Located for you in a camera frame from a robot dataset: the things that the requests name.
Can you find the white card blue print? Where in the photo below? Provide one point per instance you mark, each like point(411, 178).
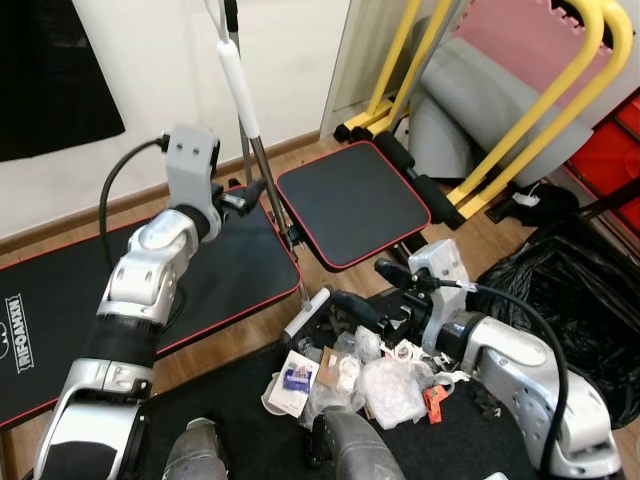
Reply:
point(297, 380)

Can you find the chrome broom with white grip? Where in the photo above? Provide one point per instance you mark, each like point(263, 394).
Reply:
point(240, 90)

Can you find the grey metal clothes rack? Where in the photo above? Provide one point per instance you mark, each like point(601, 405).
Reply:
point(231, 12)

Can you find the long black bench pad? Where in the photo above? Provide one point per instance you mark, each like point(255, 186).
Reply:
point(240, 260)

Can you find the yellow tube frame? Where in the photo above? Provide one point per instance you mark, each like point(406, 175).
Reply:
point(620, 60)

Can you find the short black bench pad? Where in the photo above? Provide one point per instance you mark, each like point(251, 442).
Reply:
point(350, 205)

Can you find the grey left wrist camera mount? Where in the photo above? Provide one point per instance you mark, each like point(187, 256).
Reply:
point(190, 160)

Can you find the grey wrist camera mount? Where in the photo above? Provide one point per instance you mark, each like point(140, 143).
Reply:
point(190, 160)
point(440, 275)

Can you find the crumpled clear plastic film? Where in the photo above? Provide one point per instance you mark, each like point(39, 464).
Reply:
point(330, 408)

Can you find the grey robot leg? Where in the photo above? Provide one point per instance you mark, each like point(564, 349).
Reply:
point(355, 450)
point(195, 455)

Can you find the grey cushion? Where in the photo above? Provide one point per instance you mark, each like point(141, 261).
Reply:
point(470, 100)

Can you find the grey left robot leg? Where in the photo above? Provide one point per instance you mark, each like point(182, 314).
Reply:
point(195, 455)

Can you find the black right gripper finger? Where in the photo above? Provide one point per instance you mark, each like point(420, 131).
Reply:
point(394, 273)
point(358, 308)

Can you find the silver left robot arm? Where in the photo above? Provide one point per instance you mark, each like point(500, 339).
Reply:
point(150, 270)

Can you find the white leaning panel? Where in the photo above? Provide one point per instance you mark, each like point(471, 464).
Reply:
point(360, 60)

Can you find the pink foam mat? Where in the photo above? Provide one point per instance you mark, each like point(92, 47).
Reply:
point(520, 35)

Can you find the red folded table brown frame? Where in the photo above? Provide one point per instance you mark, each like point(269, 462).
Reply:
point(605, 150)

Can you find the black wall cloth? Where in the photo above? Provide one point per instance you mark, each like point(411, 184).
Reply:
point(50, 70)

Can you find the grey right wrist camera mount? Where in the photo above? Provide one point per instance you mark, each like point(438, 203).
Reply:
point(440, 275)

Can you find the orange paper packet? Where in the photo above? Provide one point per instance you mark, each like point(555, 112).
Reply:
point(435, 402)

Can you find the black garbage bag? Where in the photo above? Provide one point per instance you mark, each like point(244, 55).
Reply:
point(560, 290)

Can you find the brown cardboard piece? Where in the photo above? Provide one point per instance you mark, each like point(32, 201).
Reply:
point(328, 365)

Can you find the white power plug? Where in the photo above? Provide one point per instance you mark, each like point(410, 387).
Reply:
point(527, 197)

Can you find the grey right robot leg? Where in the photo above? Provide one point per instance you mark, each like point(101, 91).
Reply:
point(355, 450)

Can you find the black foam bench roller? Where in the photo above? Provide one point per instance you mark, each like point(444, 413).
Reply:
point(395, 152)

